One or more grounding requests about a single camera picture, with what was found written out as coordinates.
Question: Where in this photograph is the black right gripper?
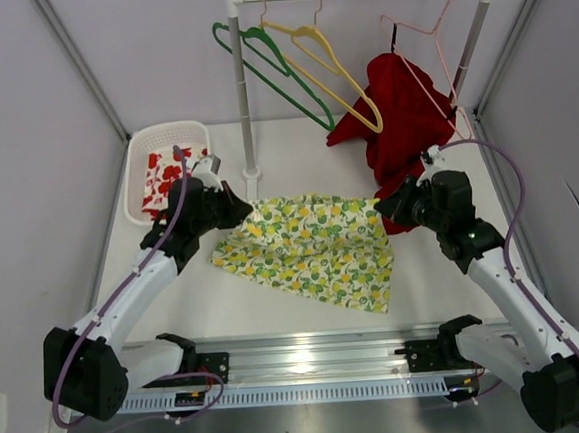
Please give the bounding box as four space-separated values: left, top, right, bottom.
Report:
373 171 449 238

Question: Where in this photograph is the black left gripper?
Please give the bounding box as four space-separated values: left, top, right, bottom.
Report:
189 179 253 237

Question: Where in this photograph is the lemon print skirt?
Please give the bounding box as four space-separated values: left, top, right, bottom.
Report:
210 193 394 314

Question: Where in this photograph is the yellow hanger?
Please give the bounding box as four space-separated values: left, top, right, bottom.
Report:
260 0 384 134

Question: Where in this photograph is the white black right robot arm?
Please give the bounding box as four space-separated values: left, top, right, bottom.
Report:
374 169 579 433

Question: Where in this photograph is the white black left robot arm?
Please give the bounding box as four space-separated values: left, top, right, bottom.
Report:
43 176 253 429

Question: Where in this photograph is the green hanger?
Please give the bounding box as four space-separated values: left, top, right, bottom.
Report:
211 12 337 141

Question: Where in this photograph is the red flower print cloth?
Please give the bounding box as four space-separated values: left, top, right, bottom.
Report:
141 143 209 220

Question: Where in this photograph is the white plastic basket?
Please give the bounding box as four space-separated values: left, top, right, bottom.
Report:
123 120 211 226

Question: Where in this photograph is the red garment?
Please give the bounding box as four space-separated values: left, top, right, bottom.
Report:
319 47 467 242

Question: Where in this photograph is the white metal clothes rack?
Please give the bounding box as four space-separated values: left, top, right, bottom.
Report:
212 0 492 183

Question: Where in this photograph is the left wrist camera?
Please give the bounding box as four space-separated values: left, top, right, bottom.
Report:
191 154 224 191

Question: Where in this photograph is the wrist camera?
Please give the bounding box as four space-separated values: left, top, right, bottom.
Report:
416 145 447 186
191 154 224 191

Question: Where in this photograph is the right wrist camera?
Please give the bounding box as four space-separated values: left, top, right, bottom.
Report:
416 145 447 186

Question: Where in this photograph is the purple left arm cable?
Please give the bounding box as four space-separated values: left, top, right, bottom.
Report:
31 143 216 431

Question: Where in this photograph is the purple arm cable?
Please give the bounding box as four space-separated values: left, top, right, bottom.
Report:
31 143 216 431
436 129 579 433

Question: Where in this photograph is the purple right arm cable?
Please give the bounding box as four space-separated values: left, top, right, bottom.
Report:
436 129 579 433

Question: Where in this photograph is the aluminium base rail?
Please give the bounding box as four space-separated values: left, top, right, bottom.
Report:
196 322 440 388

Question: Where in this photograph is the white slotted cable duct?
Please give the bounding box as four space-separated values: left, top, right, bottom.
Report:
118 376 449 415

